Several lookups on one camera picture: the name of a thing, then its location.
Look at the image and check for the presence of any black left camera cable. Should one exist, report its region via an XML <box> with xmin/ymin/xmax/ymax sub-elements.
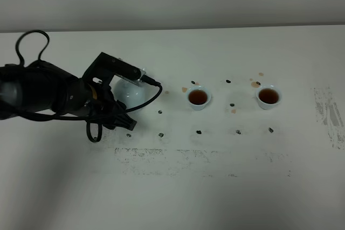
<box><xmin>0</xmin><ymin>30</ymin><xmax>163</xmax><ymax>143</ymax></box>

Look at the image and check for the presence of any light blue porcelain teapot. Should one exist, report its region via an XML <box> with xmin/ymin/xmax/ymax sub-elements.
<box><xmin>113</xmin><ymin>79</ymin><xmax>146</xmax><ymax>109</ymax></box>

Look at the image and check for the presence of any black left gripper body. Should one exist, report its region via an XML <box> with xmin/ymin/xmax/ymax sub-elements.
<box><xmin>67</xmin><ymin>76</ymin><xmax>115</xmax><ymax>125</ymax></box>

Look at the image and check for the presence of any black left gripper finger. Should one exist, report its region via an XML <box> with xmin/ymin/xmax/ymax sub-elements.
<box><xmin>107</xmin><ymin>101</ymin><xmax>137</xmax><ymax>130</ymax></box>

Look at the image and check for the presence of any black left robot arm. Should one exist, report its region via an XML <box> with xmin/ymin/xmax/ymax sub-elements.
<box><xmin>1</xmin><ymin>61</ymin><xmax>136</xmax><ymax>130</ymax></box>

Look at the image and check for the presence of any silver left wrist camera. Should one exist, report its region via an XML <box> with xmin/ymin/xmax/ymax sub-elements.
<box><xmin>82</xmin><ymin>52</ymin><xmax>146</xmax><ymax>85</ymax></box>

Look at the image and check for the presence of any left light blue teacup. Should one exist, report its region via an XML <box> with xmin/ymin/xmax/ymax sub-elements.
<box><xmin>186</xmin><ymin>85</ymin><xmax>211</xmax><ymax>111</ymax></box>

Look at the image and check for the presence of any right light blue teacup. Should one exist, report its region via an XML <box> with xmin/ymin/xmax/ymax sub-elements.
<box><xmin>255</xmin><ymin>85</ymin><xmax>282</xmax><ymax>110</ymax></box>

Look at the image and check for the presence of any light blue teacup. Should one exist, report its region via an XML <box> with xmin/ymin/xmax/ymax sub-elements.
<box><xmin>186</xmin><ymin>85</ymin><xmax>211</xmax><ymax>111</ymax></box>
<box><xmin>255</xmin><ymin>85</ymin><xmax>282</xmax><ymax>110</ymax></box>

